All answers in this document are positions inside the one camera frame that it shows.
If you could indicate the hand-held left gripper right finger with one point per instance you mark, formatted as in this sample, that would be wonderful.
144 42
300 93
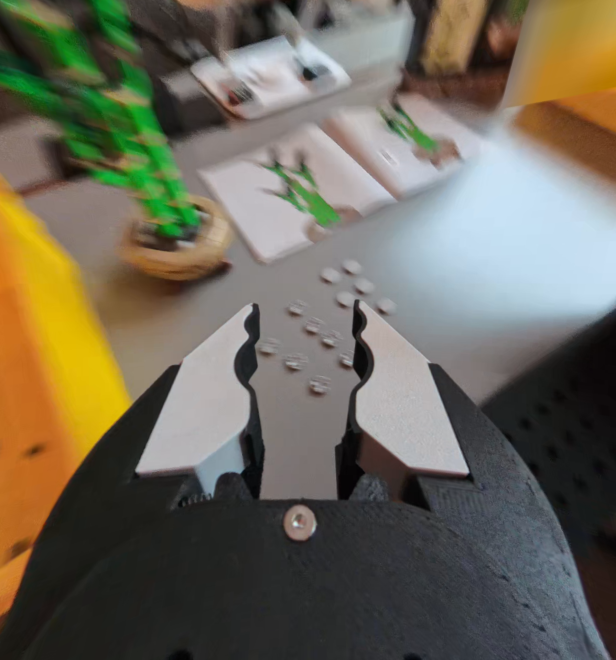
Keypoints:
406 407

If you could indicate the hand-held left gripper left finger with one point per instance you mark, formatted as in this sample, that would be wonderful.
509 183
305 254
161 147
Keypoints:
204 402

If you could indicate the lego instruction booklet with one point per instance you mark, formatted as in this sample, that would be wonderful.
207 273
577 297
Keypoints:
256 206

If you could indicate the yellow plastic bin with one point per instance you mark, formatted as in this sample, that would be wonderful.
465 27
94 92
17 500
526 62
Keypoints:
29 361

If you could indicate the lego bamboo plant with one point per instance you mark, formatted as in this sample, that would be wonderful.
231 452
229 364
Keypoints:
161 206

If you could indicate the black perforated mat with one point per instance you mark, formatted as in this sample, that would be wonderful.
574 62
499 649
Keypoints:
571 412

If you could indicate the group of small clear pieces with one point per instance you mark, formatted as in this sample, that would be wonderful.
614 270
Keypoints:
319 384

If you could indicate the printed instruction sheet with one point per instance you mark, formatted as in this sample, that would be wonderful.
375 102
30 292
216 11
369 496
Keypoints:
271 72

